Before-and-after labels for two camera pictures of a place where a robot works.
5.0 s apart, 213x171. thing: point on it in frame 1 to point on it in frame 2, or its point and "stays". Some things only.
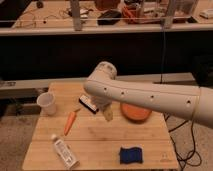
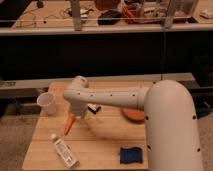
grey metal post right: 168,19 stays
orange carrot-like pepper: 69,122 stays
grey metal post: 75,7 stays
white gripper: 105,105 to 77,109
